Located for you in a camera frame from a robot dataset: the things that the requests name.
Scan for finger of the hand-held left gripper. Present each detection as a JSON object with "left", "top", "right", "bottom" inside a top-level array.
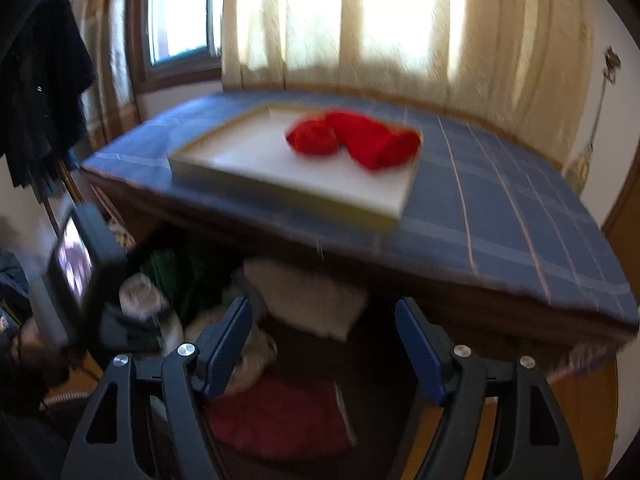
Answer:
[{"left": 97, "top": 304, "right": 167, "bottom": 353}]

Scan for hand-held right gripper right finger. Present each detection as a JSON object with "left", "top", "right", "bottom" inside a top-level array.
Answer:
[{"left": 394, "top": 297, "right": 583, "bottom": 480}]

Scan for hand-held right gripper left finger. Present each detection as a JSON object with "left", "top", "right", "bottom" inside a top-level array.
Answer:
[{"left": 62, "top": 296, "right": 255, "bottom": 480}]

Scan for cream dotted underwear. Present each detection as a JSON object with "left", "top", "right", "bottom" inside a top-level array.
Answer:
[{"left": 227, "top": 320, "right": 279, "bottom": 394}]

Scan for wide wooden drawer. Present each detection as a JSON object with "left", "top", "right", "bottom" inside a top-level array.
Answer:
[{"left": 87, "top": 180, "right": 451, "bottom": 480}]

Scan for green underwear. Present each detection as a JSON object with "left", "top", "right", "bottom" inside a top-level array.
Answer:
[{"left": 140, "top": 247, "right": 243, "bottom": 322}]

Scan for maroon underwear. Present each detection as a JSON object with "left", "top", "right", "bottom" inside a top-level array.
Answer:
[{"left": 205, "top": 375, "right": 358, "bottom": 461}]

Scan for white underwear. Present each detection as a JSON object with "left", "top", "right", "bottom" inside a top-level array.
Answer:
[{"left": 244, "top": 257, "right": 369, "bottom": 342}]

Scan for shallow cardboard box tray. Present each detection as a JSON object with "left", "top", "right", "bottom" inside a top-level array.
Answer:
[{"left": 166, "top": 101, "right": 425, "bottom": 233}]

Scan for large red underwear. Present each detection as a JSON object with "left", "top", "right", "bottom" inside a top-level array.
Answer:
[{"left": 325, "top": 110, "right": 422, "bottom": 172}]

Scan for small red underwear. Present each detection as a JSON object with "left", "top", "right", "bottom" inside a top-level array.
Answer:
[{"left": 285, "top": 116, "right": 339, "bottom": 157}]

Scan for person's left forearm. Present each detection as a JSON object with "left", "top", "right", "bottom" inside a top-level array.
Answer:
[{"left": 0, "top": 247, "right": 76, "bottom": 416}]

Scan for woven patterned object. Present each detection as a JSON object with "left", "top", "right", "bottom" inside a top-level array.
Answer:
[{"left": 105, "top": 217, "right": 137, "bottom": 252}]

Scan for wooden coat rack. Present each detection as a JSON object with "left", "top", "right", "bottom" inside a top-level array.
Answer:
[{"left": 42, "top": 157, "right": 88, "bottom": 241}]

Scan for blue plaid tablecloth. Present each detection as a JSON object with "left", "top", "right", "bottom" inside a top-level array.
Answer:
[{"left": 80, "top": 91, "right": 640, "bottom": 333}]

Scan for dark hanging clothes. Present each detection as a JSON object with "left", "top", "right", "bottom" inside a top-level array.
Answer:
[{"left": 0, "top": 0, "right": 98, "bottom": 201}]

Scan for yellow patterned curtain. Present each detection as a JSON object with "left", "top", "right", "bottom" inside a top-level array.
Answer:
[
  {"left": 220, "top": 0, "right": 596, "bottom": 126},
  {"left": 80, "top": 0, "right": 141, "bottom": 146}
]

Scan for brown wooden door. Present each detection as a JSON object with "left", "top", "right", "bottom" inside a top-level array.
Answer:
[{"left": 602, "top": 157, "right": 640, "bottom": 246}]

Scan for curtain tieback tassel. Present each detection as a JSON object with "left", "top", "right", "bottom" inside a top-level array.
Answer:
[{"left": 570, "top": 77, "right": 613, "bottom": 191}]

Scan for wood framed window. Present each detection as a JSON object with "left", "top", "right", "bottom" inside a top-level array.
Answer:
[{"left": 127, "top": 0, "right": 226, "bottom": 93}]

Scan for coiled gripper cable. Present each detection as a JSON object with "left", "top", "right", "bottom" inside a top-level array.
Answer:
[{"left": 41, "top": 390, "right": 96, "bottom": 411}]

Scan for ornate metal wall hook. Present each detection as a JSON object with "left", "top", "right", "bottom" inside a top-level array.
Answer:
[{"left": 602, "top": 46, "right": 623, "bottom": 83}]

